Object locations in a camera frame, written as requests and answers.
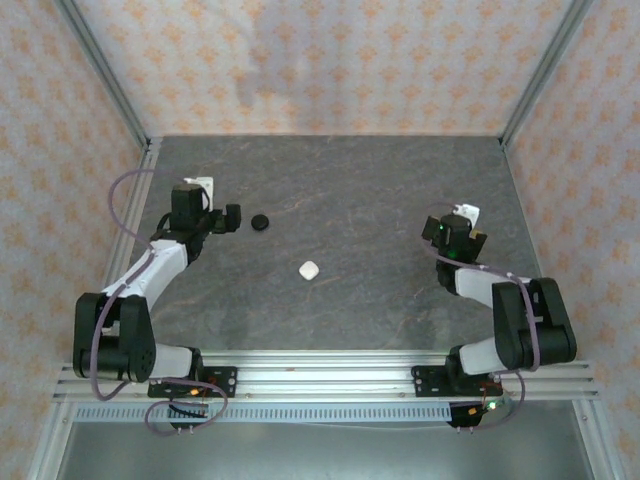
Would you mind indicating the black round earbud charging case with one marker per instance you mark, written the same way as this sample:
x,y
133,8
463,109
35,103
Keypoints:
x,y
260,222

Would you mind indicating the white earbud charging case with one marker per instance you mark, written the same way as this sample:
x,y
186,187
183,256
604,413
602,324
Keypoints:
x,y
309,270

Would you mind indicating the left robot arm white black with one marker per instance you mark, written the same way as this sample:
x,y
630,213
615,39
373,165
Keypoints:
x,y
130,340

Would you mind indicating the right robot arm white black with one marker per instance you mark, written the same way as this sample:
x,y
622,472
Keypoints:
x,y
550,325

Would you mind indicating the circuit board with green light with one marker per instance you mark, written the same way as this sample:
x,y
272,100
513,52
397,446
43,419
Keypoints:
x,y
472,411

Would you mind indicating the grey metal sheet panel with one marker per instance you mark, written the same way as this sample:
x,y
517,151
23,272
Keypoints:
x,y
325,455

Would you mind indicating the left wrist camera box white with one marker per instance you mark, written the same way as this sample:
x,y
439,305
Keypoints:
x,y
207,185

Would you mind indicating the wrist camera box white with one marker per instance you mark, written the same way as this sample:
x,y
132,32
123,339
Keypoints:
x,y
207,185
472,210

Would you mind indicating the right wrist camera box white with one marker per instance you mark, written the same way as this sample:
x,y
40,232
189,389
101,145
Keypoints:
x,y
472,210

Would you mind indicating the aluminium side rail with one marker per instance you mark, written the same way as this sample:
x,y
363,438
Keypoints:
x,y
146,160
597,445

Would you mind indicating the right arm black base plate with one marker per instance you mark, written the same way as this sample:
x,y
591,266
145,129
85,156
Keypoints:
x,y
425,380

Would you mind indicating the aluminium frame post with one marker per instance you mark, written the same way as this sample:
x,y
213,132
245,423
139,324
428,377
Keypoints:
x,y
102,65
549,65

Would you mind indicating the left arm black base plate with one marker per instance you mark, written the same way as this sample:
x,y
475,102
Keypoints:
x,y
225,382

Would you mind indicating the aluminium mounting rail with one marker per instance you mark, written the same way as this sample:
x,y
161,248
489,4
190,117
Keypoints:
x,y
325,375

